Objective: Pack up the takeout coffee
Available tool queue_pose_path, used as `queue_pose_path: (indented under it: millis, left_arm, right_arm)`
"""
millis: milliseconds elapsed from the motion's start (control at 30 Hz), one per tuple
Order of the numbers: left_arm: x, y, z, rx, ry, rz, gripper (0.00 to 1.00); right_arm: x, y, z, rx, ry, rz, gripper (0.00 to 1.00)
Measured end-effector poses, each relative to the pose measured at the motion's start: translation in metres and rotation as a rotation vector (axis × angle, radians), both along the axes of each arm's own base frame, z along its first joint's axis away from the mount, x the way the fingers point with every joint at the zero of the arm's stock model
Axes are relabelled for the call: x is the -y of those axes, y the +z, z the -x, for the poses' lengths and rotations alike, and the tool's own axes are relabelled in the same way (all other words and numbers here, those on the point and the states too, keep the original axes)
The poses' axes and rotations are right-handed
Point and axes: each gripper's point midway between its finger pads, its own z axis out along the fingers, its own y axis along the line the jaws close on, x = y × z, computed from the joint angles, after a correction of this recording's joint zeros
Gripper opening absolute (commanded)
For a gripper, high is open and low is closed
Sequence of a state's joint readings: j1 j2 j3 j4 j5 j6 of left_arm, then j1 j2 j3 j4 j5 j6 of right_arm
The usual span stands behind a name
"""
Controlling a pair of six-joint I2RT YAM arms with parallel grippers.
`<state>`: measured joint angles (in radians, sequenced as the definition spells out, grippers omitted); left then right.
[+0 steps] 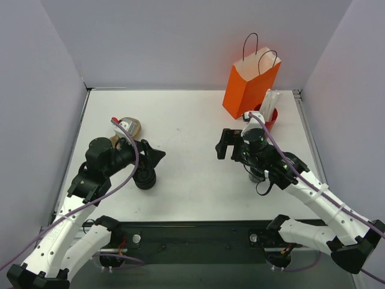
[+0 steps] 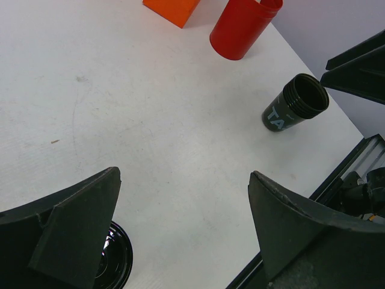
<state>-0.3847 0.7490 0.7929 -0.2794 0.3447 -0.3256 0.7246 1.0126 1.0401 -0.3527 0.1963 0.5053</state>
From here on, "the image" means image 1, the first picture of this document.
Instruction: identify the stack of black lids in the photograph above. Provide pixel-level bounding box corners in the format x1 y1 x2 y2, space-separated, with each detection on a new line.
133 168 156 190

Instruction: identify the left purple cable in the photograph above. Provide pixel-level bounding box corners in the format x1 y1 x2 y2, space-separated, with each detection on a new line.
0 117 140 272

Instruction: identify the white wrapped straws bundle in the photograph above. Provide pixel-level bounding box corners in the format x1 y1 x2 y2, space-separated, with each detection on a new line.
262 89 282 107

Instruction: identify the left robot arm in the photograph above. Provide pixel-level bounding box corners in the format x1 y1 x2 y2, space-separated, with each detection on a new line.
7 137 166 288

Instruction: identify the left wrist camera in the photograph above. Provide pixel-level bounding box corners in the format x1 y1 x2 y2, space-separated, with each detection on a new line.
114 118 137 138

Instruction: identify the purple cable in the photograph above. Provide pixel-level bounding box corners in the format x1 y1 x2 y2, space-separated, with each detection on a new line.
248 111 385 284
0 117 140 272

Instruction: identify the red cylindrical cup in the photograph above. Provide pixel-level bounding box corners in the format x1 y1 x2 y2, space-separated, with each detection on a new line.
254 104 278 132

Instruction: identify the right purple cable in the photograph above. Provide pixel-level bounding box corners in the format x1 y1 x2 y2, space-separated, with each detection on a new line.
248 111 385 284

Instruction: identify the orange paper bag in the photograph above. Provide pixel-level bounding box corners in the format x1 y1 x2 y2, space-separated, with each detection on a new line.
223 33 282 119

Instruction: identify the brown cardboard cup carrier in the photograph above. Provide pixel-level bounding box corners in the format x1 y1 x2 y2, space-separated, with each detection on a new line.
109 117 141 148

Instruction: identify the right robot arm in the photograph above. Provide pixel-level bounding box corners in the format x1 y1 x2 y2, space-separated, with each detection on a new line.
215 128 384 274

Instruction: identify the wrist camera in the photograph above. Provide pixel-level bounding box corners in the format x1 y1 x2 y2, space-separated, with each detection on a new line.
114 118 137 138
242 111 265 129

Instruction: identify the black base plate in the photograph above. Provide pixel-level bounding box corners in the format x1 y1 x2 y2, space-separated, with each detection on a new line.
87 221 303 266

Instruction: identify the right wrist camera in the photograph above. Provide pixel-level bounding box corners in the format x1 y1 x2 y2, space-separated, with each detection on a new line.
242 111 265 129

